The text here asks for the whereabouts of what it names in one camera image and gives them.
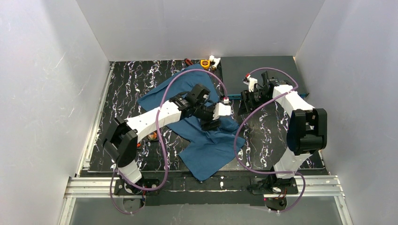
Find round orange pin badge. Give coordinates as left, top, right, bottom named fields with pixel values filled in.
left=147, top=132, right=157, bottom=141

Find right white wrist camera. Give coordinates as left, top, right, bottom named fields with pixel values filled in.
left=243, top=74, right=258, bottom=92

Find dark grey network switch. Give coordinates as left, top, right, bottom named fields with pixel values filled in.
left=220, top=56, right=309, bottom=98

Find red handled tool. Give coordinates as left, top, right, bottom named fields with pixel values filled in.
left=184, top=58, right=194, bottom=66

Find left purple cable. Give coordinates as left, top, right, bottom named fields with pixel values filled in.
left=109, top=68, right=230, bottom=216

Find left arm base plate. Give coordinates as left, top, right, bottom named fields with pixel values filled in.
left=114, top=173, right=161, bottom=196

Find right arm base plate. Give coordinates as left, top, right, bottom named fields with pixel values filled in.
left=247, top=175, right=298, bottom=211

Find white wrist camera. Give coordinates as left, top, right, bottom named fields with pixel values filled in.
left=243, top=74, right=258, bottom=92
left=213, top=97, right=231, bottom=120

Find purple cable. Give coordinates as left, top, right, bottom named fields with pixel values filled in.
left=109, top=68, right=230, bottom=216
left=234, top=67, right=306, bottom=213

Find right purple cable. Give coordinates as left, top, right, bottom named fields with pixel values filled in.
left=234, top=67, right=306, bottom=213

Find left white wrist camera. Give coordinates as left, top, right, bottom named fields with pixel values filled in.
left=213, top=97, right=231, bottom=120

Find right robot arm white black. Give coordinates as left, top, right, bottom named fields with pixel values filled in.
left=238, top=67, right=327, bottom=180

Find blue t-shirt garment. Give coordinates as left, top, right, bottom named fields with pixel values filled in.
left=138, top=64, right=246, bottom=181

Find small white figurine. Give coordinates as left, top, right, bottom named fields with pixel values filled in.
left=209, top=55, right=221, bottom=71

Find aluminium frame rail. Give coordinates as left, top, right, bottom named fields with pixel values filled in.
left=59, top=174, right=352, bottom=225

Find yellow tape measure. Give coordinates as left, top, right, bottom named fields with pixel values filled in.
left=199, top=60, right=211, bottom=69

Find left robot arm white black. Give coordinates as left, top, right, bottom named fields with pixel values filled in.
left=102, top=84, right=231, bottom=184

